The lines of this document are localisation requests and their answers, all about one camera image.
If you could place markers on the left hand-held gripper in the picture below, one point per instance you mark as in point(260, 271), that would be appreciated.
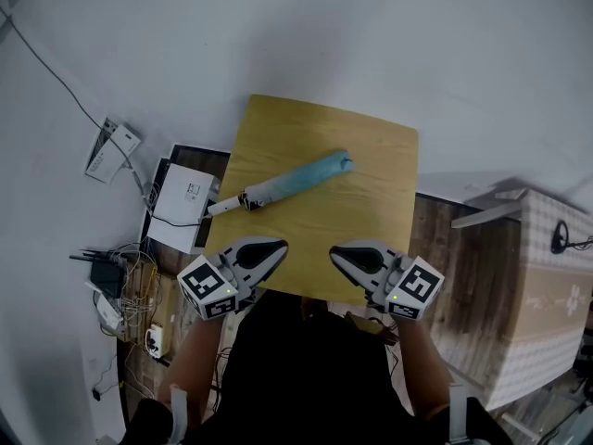
point(208, 290)

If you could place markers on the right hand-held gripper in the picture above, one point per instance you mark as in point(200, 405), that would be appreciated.
point(417, 285)

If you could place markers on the blue umbrella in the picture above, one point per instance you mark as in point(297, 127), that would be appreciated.
point(301, 179)

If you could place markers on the person's left forearm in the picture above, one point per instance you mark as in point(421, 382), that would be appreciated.
point(194, 364)

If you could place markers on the person's right forearm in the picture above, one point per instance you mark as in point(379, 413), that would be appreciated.
point(419, 364)

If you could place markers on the yellow wooden table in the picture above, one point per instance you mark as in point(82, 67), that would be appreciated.
point(324, 220)

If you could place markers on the white appliance with dark panel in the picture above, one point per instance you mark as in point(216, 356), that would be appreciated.
point(180, 202)

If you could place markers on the person's black shirt torso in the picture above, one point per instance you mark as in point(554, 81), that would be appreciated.
point(301, 378)

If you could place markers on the white power strip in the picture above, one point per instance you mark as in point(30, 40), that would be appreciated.
point(156, 341)

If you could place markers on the black router with antennas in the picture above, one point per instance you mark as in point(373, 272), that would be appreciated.
point(106, 278)

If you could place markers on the white router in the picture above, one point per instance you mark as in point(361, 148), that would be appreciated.
point(107, 315)

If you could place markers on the white printed paper box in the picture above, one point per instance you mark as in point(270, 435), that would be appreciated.
point(111, 156)

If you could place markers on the table with checked cloth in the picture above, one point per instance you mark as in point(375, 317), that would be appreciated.
point(546, 318)

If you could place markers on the black desk lamp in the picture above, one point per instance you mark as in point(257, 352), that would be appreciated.
point(554, 239)

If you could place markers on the black wall plug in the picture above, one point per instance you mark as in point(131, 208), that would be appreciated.
point(97, 394)

